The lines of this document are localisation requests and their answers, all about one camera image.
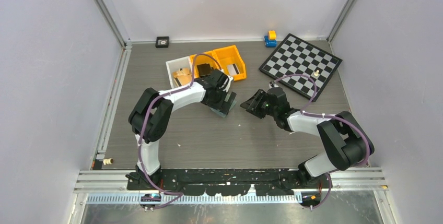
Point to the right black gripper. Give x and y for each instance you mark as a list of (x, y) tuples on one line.
[(250, 105)]

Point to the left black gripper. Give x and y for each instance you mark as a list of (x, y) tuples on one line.
[(225, 105)]

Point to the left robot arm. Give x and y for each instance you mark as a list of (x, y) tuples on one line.
[(151, 115)]

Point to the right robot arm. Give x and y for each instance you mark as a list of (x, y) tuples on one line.
[(345, 143)]

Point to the white card with stripe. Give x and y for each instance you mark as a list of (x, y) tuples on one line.
[(233, 70)]

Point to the brown cards in white bin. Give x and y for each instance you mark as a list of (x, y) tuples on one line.
[(182, 77)]

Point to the right orange storage bin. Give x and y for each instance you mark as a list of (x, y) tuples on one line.
[(231, 55)]

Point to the orange storage bin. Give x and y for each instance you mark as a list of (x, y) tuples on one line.
[(231, 55), (201, 59)]

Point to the black wallet in bin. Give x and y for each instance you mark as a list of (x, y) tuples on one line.
[(204, 69)]

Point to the middle orange storage bin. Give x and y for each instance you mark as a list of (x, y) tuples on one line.
[(201, 59)]

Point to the white storage bin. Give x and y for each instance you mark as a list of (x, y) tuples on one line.
[(176, 64)]

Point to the black white chessboard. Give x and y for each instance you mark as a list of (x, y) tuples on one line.
[(297, 56)]

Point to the small black square box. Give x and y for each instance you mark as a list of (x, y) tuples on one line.
[(162, 42)]

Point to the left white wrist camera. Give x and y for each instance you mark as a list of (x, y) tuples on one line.
[(228, 83)]

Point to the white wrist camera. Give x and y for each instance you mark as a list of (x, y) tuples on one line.
[(272, 85), (228, 83)]

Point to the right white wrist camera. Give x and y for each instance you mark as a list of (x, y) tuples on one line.
[(272, 85)]

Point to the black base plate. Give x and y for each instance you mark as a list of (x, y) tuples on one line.
[(227, 182)]

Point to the cream chess piece on rail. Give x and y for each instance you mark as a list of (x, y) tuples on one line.
[(106, 162)]

